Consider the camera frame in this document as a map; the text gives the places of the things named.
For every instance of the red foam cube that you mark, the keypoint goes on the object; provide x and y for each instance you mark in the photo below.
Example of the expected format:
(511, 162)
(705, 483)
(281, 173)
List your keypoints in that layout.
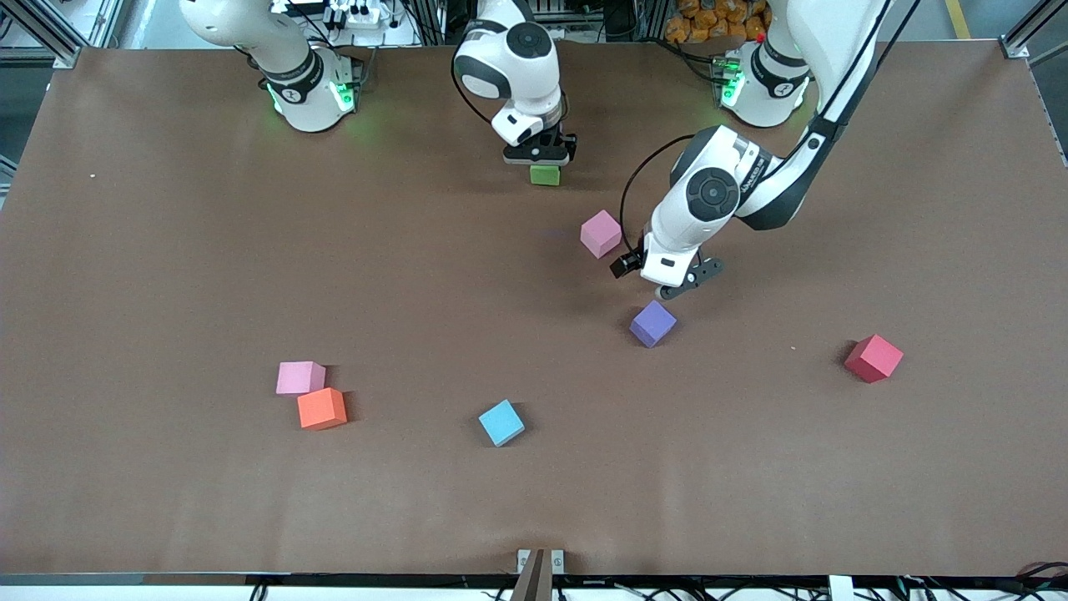
(874, 359)

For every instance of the white tag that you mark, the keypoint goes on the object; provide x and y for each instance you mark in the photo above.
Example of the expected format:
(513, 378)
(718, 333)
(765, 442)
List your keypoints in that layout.
(841, 589)

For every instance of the aluminium frame profile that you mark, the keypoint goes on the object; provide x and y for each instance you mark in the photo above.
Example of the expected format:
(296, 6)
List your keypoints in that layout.
(67, 57)
(1018, 46)

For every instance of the brown camera pole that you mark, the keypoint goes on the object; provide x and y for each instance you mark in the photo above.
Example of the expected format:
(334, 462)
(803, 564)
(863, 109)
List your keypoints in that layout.
(532, 580)

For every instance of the orange snack bags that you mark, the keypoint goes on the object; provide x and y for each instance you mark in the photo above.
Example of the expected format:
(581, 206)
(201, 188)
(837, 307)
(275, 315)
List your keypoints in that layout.
(705, 21)

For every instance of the purple foam cube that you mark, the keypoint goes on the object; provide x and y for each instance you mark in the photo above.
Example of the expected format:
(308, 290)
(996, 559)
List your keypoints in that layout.
(652, 325)

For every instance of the pink foam cube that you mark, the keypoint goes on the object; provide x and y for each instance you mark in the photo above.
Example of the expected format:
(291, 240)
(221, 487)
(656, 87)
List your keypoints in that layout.
(601, 234)
(300, 377)

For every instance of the orange foam cube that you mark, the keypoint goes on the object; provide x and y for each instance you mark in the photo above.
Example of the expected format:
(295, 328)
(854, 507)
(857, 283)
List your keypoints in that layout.
(321, 409)

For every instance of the green foam cube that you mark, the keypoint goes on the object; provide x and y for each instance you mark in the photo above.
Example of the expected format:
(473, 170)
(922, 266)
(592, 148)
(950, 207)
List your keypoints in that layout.
(545, 175)

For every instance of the grey metal bracket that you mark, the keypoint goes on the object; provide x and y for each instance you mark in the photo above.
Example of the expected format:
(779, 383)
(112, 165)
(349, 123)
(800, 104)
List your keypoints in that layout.
(557, 561)

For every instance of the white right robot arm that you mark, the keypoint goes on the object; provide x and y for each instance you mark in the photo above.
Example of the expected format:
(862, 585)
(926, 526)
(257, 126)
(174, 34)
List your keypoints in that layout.
(509, 67)

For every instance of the white power strip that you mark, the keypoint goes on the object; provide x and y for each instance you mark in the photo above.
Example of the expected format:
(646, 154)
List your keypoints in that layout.
(360, 14)

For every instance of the blue foam cube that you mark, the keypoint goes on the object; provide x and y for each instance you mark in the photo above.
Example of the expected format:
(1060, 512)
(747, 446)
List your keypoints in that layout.
(501, 423)

